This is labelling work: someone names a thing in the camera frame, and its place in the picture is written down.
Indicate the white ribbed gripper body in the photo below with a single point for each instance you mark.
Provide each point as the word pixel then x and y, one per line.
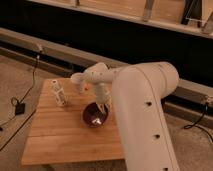
pixel 101 92

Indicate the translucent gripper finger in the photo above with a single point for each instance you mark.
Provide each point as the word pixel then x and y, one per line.
pixel 109 104
pixel 102 108

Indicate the dark maroon ceramic bowl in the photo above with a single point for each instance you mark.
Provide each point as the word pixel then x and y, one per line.
pixel 92 115

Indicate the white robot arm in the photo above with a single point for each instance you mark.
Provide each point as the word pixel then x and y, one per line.
pixel 135 93

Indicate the white labelled bottle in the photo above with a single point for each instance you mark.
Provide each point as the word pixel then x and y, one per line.
pixel 58 91

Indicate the wooden table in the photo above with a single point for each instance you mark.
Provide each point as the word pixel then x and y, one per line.
pixel 59 134

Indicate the black power adapter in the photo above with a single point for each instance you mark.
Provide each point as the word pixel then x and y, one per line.
pixel 20 109

